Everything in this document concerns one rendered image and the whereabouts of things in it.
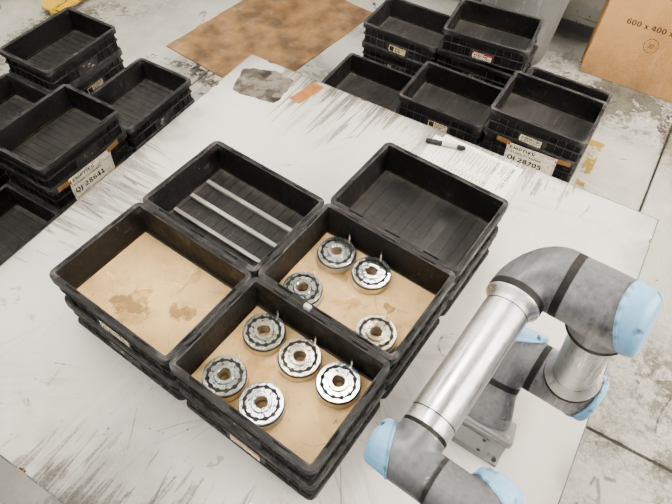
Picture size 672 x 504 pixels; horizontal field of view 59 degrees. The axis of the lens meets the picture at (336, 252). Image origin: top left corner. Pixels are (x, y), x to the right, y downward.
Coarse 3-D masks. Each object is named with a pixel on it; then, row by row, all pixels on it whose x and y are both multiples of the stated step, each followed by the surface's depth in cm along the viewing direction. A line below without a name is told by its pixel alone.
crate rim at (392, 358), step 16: (320, 208) 158; (336, 208) 158; (304, 224) 155; (368, 224) 155; (416, 256) 150; (448, 272) 147; (448, 288) 144; (432, 304) 141; (336, 320) 138; (352, 336) 135; (384, 352) 133; (400, 352) 133
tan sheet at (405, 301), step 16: (320, 240) 164; (304, 256) 161; (320, 272) 158; (336, 288) 155; (352, 288) 155; (400, 288) 156; (416, 288) 156; (320, 304) 152; (336, 304) 152; (352, 304) 152; (368, 304) 152; (384, 304) 152; (400, 304) 153; (416, 304) 153; (352, 320) 149; (400, 320) 150; (416, 320) 150; (400, 336) 147
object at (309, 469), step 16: (272, 288) 142; (320, 320) 138; (368, 352) 133; (176, 368) 129; (384, 368) 131; (192, 384) 127; (208, 400) 127; (368, 400) 128; (240, 416) 124; (352, 416) 124; (256, 432) 121; (336, 432) 122; (272, 448) 121; (304, 464) 118; (320, 464) 118
